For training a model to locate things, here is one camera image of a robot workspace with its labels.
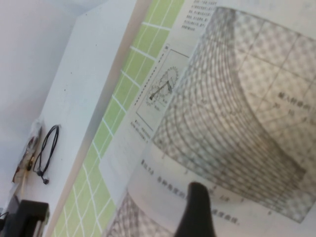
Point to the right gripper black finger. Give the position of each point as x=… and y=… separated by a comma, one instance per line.
x=197, y=217

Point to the hardcover textbook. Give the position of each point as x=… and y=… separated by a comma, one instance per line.
x=247, y=98

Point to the green white checked tablecloth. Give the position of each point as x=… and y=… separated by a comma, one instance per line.
x=111, y=116

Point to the clear plastic bag with parts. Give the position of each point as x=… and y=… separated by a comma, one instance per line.
x=29, y=148

